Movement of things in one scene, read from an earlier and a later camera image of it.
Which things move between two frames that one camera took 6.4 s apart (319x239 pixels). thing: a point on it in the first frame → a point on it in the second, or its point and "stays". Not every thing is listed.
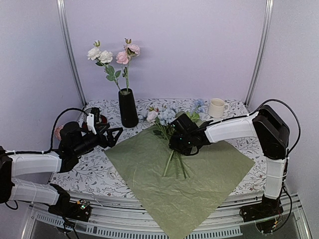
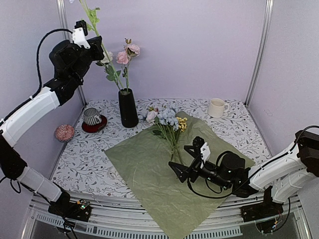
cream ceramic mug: x=217 y=107 stays
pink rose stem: x=123 y=57 stays
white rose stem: x=103 y=58 stays
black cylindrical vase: x=128 y=107 stays
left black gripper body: x=82 y=148 → x=81 y=65
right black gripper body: x=183 y=145 → x=220 y=182
